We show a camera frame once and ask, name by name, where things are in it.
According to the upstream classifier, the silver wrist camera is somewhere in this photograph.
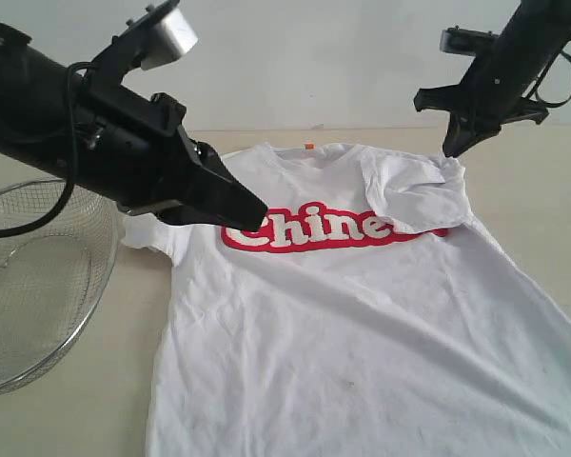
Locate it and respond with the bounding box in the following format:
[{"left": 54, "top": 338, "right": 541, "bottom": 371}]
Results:
[
  {"left": 440, "top": 26, "right": 499, "bottom": 56},
  {"left": 118, "top": 1, "right": 199, "bottom": 70}
]

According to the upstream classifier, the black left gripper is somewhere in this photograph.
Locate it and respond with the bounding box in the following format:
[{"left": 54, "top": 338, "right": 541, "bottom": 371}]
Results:
[{"left": 73, "top": 80, "right": 266, "bottom": 231}]

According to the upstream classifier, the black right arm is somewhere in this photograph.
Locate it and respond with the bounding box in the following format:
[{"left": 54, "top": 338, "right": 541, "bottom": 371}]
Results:
[{"left": 413, "top": 1, "right": 571, "bottom": 158}]

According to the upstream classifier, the silver wire mesh basket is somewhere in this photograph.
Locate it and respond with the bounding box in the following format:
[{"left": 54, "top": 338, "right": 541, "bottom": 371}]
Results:
[{"left": 0, "top": 188, "right": 118, "bottom": 394}]

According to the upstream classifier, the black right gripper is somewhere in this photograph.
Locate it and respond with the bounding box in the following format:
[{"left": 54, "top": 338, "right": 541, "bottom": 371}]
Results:
[{"left": 413, "top": 43, "right": 550, "bottom": 157}]

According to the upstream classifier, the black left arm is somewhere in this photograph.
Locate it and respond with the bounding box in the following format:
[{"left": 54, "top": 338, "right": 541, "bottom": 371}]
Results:
[{"left": 0, "top": 1, "right": 267, "bottom": 238}]

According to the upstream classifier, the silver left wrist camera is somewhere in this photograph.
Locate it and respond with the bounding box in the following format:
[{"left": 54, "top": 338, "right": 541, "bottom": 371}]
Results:
[{"left": 118, "top": 1, "right": 199, "bottom": 70}]

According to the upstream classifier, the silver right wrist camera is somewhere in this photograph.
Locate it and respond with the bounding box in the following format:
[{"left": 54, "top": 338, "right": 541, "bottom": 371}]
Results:
[{"left": 440, "top": 26, "right": 499, "bottom": 56}]

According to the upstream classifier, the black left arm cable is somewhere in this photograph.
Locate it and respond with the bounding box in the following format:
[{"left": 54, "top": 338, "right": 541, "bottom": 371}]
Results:
[{"left": 0, "top": 61, "right": 101, "bottom": 239}]

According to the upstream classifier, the white t-shirt red logo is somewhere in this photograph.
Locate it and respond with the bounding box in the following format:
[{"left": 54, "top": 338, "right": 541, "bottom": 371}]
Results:
[{"left": 124, "top": 144, "right": 571, "bottom": 456}]

